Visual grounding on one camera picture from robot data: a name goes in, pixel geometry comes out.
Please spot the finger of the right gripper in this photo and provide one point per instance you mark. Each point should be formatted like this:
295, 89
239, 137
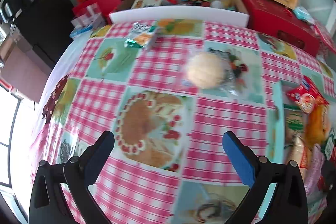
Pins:
327, 179

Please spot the green orange small snack pack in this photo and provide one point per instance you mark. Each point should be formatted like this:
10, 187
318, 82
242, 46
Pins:
141, 35

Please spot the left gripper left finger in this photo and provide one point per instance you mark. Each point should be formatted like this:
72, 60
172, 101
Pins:
48, 203

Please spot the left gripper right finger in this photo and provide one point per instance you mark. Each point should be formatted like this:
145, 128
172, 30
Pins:
288, 203

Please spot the pink snack pack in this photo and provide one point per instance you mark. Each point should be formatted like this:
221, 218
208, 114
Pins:
314, 172

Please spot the round bun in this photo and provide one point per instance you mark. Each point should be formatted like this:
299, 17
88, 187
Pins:
215, 72

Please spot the checkered picture tablecloth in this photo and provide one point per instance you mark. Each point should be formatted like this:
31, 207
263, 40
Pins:
168, 164

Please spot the white foam board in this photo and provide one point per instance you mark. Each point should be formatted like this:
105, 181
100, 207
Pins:
181, 12

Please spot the yellow bread snack pack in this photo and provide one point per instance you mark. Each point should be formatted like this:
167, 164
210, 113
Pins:
318, 126

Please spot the small red foil snack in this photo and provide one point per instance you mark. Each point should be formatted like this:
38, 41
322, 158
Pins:
307, 96

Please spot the large red gift box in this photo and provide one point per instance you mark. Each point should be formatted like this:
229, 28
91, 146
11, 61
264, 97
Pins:
274, 19

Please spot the small green biscuit pack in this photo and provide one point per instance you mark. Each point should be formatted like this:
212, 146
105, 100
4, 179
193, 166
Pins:
295, 121

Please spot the wet wipes pack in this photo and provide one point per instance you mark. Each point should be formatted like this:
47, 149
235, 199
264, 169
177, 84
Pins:
302, 14

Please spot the red patterned lidded box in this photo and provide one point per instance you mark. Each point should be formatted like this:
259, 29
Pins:
326, 43

